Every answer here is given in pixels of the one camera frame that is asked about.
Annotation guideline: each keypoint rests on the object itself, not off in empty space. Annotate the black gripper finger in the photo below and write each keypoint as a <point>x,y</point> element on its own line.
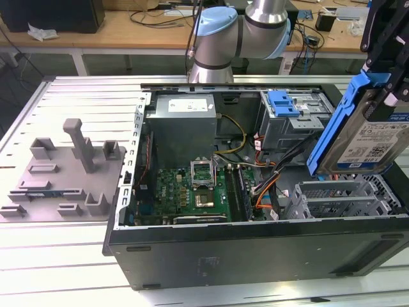
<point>377,22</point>
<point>397,80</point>

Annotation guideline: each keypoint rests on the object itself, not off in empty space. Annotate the hard disk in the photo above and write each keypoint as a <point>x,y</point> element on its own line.
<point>367,144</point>

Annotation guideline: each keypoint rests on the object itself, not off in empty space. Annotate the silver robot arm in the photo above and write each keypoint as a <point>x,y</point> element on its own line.
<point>217,44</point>

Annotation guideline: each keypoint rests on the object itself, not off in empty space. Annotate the metal disk bay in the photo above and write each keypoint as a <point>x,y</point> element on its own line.
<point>332,204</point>

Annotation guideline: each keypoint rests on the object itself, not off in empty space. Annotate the clear plastic bag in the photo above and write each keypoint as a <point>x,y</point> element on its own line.
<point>355,29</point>

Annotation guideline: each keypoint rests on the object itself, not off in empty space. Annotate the small black box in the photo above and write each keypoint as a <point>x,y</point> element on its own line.
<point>325,22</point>

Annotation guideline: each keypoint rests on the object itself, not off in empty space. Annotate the blue drive cage latch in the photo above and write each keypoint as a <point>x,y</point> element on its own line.
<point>282,104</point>

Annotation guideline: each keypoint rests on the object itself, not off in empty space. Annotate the metal optical drive cage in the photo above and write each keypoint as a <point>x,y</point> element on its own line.
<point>281,134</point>

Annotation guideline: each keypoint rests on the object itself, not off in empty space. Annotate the black waste bin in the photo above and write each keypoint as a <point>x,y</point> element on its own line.
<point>239,65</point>

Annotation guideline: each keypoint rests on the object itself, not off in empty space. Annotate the installed RAM stick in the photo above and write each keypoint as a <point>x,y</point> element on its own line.
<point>246,198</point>

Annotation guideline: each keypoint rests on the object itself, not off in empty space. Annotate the black RAM slot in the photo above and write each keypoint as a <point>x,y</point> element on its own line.
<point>232,195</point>

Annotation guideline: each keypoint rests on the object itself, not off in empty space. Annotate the grey power supply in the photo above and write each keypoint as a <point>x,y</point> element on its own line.
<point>179,134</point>

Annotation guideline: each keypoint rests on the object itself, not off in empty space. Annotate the black PC case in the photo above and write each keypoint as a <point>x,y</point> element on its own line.
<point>255,256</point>

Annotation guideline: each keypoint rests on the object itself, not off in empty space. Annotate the CPU socket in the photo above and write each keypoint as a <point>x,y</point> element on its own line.
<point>204,199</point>

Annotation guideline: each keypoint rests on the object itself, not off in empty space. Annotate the graphics card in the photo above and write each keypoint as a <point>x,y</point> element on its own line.
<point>201,220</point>

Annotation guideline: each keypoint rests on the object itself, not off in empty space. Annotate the green motherboard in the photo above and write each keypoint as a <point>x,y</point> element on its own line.
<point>172,192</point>

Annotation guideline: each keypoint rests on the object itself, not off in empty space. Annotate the large black box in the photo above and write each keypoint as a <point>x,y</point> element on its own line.
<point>48,16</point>

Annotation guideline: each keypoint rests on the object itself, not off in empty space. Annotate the crumpled white plastic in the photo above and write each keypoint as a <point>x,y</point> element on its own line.
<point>41,33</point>

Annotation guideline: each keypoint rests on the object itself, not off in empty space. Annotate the grey parts rack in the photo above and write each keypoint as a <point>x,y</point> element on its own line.
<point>64,179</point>

